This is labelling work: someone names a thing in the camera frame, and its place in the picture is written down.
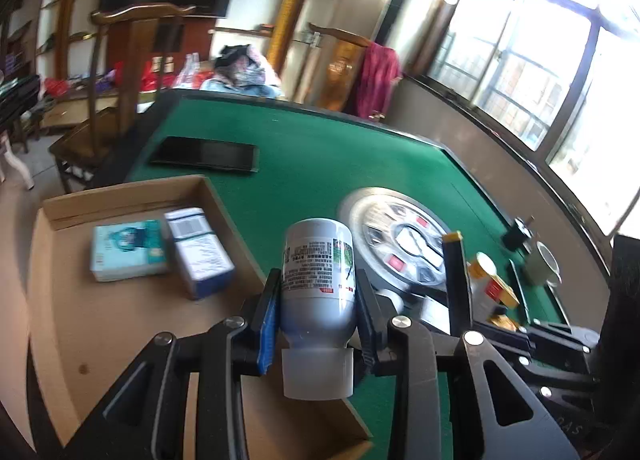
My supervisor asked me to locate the round silver table control panel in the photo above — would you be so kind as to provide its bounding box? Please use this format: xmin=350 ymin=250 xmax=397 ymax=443
xmin=337 ymin=186 xmax=481 ymax=313

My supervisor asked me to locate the cream oval case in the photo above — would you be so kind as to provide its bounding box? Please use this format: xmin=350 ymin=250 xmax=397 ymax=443
xmin=494 ymin=277 xmax=521 ymax=310

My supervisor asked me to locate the pale green mug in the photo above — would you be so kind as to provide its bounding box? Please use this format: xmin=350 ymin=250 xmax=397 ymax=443
xmin=522 ymin=240 xmax=563 ymax=288

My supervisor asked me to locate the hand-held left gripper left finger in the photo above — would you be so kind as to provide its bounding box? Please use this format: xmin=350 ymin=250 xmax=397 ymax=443
xmin=62 ymin=267 xmax=283 ymax=460

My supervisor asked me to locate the large window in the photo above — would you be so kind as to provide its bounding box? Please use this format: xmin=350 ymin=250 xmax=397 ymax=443
xmin=425 ymin=0 xmax=640 ymax=237

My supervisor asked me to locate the clear plastic bag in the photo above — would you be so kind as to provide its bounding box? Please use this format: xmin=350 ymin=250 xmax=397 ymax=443
xmin=175 ymin=54 xmax=202 ymax=89

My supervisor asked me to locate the pile of clothes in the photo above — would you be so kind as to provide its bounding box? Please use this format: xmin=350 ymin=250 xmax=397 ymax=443
xmin=200 ymin=45 xmax=282 ymax=100

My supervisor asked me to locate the teal and white carton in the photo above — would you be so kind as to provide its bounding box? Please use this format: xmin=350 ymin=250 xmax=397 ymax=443
xmin=90 ymin=220 xmax=170 ymax=283

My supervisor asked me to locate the dark red cloth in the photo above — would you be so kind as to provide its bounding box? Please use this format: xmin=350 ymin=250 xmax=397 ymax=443
xmin=357 ymin=42 xmax=403 ymax=118

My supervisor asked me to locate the carved wooden chair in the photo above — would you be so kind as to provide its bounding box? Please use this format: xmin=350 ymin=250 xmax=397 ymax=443
xmin=306 ymin=22 xmax=373 ymax=115

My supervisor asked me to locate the white plastic medicine bottle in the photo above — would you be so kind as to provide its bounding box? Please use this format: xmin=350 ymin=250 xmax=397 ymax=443
xmin=280 ymin=218 xmax=357 ymax=400

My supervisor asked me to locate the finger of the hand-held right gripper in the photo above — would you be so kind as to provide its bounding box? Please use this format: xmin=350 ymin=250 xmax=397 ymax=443
xmin=527 ymin=320 xmax=598 ymax=356
xmin=472 ymin=321 xmax=596 ymax=391

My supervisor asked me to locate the blue and white medicine carton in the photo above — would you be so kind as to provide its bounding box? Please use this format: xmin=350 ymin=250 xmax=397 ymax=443
xmin=164 ymin=207 xmax=236 ymax=301

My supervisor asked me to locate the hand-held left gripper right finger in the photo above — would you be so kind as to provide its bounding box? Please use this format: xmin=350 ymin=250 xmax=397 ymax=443
xmin=352 ymin=270 xmax=581 ymax=460

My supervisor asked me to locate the small black motor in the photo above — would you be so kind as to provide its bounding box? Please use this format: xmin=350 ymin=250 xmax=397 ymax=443
xmin=501 ymin=216 xmax=536 ymax=252

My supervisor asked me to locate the brown cardboard box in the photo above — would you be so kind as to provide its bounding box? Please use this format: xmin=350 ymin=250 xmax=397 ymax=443
xmin=27 ymin=175 xmax=373 ymax=460

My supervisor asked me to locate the yellow round jar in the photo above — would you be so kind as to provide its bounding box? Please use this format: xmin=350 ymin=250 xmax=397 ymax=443
xmin=467 ymin=252 xmax=498 ymax=312

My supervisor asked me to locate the black smartphone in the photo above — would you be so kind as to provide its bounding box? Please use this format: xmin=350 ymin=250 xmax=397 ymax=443
xmin=149 ymin=136 xmax=261 ymax=174

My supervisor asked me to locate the brown wooden armchair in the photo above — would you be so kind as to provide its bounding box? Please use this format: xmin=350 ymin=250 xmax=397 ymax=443
xmin=50 ymin=2 xmax=197 ymax=191

